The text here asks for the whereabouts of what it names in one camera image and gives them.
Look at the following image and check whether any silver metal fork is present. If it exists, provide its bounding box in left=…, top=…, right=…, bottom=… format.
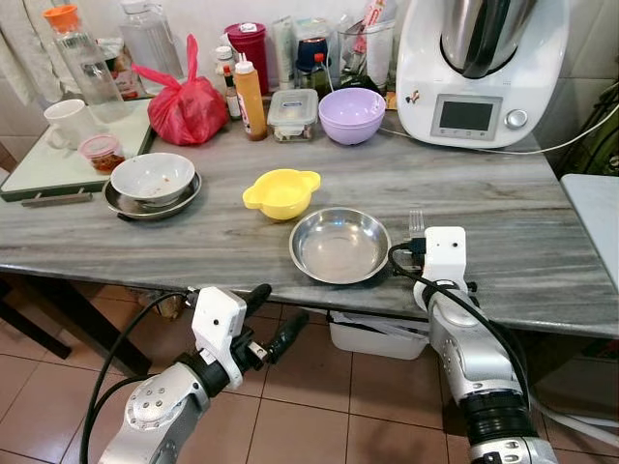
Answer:
left=408, top=209, right=427, bottom=243

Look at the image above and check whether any white plastic bin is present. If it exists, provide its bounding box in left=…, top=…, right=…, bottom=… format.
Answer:
left=329, top=309, right=431, bottom=361

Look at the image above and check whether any deep stainless steel plate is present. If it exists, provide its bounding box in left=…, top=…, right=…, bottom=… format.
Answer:
left=289, top=207, right=393, bottom=286

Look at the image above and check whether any steel plate under white bowl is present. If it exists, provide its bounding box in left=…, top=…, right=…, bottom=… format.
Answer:
left=103, top=172, right=203, bottom=221

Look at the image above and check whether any white ceramic bowl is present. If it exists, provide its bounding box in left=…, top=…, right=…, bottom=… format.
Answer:
left=109, top=153, right=196, bottom=207

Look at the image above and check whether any glass food container with lid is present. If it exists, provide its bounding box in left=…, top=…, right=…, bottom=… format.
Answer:
left=267, top=89, right=319, bottom=143

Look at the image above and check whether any orange sauce squeeze bottle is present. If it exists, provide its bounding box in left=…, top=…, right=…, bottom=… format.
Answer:
left=233, top=55, right=269, bottom=142

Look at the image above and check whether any red plastic bag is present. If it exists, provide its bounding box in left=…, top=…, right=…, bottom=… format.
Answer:
left=133, top=35, right=229, bottom=147

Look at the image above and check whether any purple plastic bowl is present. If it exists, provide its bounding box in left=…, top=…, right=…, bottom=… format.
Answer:
left=318, top=88, right=387, bottom=146

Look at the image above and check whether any small tub with red lid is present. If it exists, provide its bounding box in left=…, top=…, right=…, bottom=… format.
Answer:
left=78, top=133, right=127, bottom=175

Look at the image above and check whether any small dark bottle red cap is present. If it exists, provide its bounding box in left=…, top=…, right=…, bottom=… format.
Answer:
left=309, top=53, right=335, bottom=98

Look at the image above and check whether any small bottle with white cap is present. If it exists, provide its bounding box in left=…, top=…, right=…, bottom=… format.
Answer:
left=215, top=45, right=240, bottom=119

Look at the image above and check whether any white tray with green rim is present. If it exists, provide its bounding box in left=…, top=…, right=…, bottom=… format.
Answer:
left=0, top=97, right=156, bottom=204

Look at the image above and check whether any white side table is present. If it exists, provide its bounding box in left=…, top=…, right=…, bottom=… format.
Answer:
left=561, top=174, right=619, bottom=286

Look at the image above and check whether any jar with blue lid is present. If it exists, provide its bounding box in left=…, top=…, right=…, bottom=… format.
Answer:
left=295, top=37, right=330, bottom=73

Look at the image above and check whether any white squeeze tube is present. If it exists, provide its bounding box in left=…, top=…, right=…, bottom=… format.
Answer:
left=274, top=16, right=296, bottom=90

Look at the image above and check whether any dark red canister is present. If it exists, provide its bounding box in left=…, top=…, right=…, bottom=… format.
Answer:
left=224, top=22, right=270, bottom=95

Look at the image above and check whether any white ceramic mug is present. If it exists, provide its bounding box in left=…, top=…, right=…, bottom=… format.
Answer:
left=44, top=99, right=100, bottom=151

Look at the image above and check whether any clear measuring jug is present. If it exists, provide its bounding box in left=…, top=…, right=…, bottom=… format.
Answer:
left=339, top=14, right=396, bottom=93

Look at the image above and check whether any pale green box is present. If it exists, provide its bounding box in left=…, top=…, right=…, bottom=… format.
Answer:
left=290, top=17, right=330, bottom=42

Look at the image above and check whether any clear jug with white lid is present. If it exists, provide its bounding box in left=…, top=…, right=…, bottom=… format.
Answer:
left=118, top=0, right=185, bottom=83

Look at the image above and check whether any white kitchen cooking machine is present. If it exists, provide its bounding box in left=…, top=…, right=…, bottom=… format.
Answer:
left=396, top=0, right=572, bottom=149

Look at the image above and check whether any clear bottle with orange cap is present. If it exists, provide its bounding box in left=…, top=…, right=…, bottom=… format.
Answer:
left=43, top=4, right=132, bottom=124

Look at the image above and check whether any pink printed packet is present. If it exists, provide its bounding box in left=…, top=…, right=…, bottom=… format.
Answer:
left=360, top=0, right=396, bottom=54

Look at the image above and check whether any white hanging towel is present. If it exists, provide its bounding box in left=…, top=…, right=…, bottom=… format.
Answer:
left=0, top=0, right=61, bottom=107

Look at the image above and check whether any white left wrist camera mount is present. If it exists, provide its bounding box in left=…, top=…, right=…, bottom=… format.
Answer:
left=191, top=286, right=249, bottom=364

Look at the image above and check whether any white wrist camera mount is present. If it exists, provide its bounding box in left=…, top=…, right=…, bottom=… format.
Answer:
left=423, top=226, right=470, bottom=293
left=191, top=286, right=249, bottom=364

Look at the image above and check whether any yellow plastic bowl with handles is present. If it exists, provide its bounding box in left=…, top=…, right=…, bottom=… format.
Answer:
left=242, top=168, right=322, bottom=221

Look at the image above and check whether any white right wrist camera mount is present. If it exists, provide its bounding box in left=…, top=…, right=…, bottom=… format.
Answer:
left=423, top=226, right=470, bottom=293

